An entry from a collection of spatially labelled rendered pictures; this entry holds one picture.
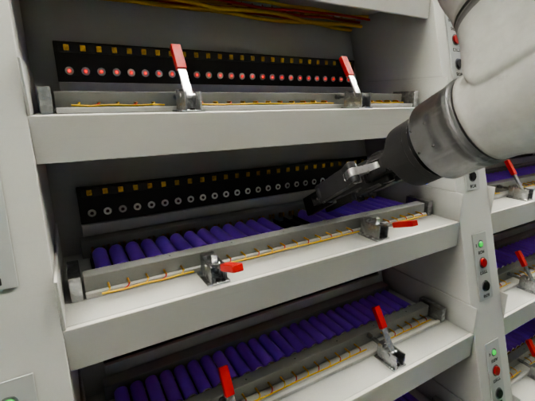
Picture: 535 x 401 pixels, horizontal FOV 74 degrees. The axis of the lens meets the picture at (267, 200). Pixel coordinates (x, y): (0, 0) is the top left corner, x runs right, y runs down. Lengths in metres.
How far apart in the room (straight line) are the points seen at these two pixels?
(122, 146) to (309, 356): 0.40
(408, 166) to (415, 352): 0.36
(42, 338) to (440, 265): 0.63
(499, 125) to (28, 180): 0.41
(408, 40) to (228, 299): 0.57
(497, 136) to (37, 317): 0.43
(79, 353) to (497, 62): 0.44
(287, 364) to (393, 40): 0.61
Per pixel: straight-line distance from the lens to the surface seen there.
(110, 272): 0.44
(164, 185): 0.56
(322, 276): 0.50
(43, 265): 0.39
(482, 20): 0.36
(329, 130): 0.51
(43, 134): 0.40
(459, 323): 0.76
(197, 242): 0.50
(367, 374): 0.61
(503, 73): 0.34
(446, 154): 0.38
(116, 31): 0.65
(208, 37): 0.69
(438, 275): 0.76
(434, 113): 0.38
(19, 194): 0.39
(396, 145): 0.41
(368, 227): 0.57
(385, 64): 0.80
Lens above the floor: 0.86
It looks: 2 degrees down
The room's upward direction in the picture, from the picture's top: 8 degrees counter-clockwise
